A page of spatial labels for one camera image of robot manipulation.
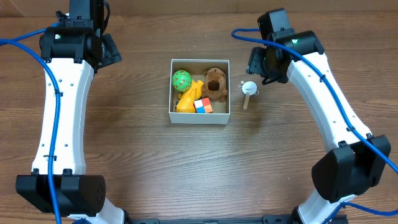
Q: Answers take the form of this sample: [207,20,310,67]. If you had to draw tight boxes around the white round wooden-handled tool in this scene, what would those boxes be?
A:
[238,81,259,110]

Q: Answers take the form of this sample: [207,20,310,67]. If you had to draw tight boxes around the brown capybara plush toy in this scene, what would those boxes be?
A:
[201,67,228,103]

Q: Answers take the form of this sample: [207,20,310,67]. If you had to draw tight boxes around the green patterned ball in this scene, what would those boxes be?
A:
[172,70,192,92]

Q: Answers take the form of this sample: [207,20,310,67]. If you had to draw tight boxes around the colourful puzzle cube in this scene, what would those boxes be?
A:
[193,98,213,113]

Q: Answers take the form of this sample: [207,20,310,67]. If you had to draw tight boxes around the yellow rubber dolphin toy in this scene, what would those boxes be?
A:
[175,80,204,113]

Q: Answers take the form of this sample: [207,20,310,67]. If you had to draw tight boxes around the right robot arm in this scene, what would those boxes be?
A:
[246,9,391,223]

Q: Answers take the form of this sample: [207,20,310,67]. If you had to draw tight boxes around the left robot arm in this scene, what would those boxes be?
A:
[16,0,127,223]

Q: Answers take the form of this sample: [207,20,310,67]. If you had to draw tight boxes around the white cardboard box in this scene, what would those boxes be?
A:
[168,59,231,125]

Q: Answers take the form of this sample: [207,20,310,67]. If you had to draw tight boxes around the left blue cable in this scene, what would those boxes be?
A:
[0,21,91,224]

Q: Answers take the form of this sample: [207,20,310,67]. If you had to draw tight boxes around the blue cable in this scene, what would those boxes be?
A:
[231,28,398,224]
[0,21,91,224]

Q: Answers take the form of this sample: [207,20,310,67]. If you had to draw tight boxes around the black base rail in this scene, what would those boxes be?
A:
[123,213,349,224]

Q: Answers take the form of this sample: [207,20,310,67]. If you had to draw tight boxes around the right blue cable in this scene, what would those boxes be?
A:
[231,28,398,224]

